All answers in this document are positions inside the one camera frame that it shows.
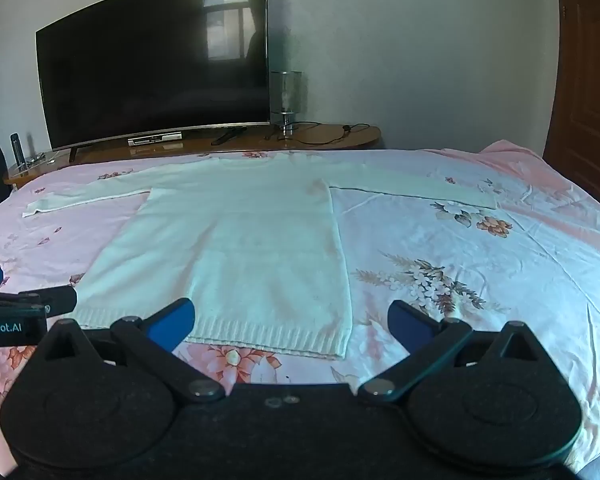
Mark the silver set-top box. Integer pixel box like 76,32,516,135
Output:
127,131,184,147

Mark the black flat-screen television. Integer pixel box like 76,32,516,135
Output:
35,0,272,163

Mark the wooden television stand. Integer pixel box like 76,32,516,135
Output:
2,123,383,192

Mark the white knit sweater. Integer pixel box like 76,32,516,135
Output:
21,156,498,361

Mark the clear plastic tube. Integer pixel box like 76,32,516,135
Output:
269,70,304,136

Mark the pink floral bed sheet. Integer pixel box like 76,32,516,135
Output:
0,140,600,480

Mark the brown wooden door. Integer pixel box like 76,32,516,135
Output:
541,0,600,213

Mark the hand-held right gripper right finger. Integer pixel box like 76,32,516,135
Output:
357,300,551,403

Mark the black remote control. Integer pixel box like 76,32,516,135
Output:
210,128,245,145

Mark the black lamp cable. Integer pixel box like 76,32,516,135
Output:
264,121,371,144

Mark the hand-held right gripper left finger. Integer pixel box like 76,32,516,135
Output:
39,298,226,404

